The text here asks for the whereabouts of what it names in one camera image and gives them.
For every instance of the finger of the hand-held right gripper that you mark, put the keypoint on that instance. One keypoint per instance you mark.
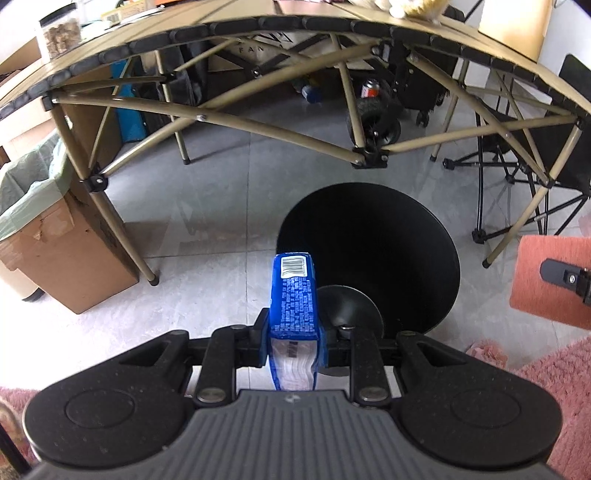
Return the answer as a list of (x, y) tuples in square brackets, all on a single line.
[(563, 276)]

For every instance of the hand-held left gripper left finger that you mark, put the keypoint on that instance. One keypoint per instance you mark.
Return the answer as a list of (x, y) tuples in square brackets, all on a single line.
[(263, 339)]

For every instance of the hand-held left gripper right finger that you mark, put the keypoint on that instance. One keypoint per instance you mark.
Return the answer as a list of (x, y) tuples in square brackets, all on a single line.
[(323, 353)]

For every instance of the pink textured card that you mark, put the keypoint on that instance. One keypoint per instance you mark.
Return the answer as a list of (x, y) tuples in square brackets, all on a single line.
[(531, 295)]

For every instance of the blue white carton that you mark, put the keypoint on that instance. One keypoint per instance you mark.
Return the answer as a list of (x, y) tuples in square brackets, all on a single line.
[(295, 295)]

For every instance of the small black round disc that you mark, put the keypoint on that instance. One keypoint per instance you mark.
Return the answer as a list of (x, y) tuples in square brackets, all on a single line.
[(353, 309)]

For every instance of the black folding chair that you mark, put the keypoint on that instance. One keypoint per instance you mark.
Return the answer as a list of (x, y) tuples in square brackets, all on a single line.
[(572, 152)]

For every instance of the large cardboard box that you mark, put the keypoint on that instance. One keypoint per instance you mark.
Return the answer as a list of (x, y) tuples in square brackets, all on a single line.
[(78, 258)]

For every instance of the black suitcase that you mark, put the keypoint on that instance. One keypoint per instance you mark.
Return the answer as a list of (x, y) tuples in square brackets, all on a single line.
[(427, 87)]

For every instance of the blue bottle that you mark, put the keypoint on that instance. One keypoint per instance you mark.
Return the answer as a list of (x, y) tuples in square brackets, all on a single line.
[(312, 93)]

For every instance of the blue flat board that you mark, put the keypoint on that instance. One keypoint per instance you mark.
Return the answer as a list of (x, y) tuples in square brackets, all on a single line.
[(131, 110)]

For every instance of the red can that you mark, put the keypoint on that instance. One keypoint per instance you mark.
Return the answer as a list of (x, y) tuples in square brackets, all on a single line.
[(369, 88)]

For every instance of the tall brown cardboard box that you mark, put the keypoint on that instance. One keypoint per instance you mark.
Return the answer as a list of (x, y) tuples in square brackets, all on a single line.
[(87, 134)]

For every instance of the green plastic liner bag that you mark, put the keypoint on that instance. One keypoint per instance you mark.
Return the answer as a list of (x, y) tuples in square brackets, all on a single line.
[(27, 194)]

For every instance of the black bag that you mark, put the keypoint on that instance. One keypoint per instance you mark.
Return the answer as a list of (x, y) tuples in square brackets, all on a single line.
[(184, 74)]

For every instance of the brown printed cardboard box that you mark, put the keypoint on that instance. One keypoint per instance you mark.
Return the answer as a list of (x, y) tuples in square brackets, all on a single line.
[(258, 55)]

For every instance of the cream fluffy toy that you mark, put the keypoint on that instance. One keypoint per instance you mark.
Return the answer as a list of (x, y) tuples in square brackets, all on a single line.
[(411, 8)]

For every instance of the tan folding table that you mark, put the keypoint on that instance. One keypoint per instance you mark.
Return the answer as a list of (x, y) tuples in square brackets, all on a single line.
[(221, 11)]

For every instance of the yellow green small box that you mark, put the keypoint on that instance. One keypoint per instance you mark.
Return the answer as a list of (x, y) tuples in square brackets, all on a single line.
[(111, 17)]

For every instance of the clear jar of nuts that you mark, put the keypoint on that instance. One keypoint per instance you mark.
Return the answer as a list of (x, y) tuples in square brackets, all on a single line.
[(60, 37)]

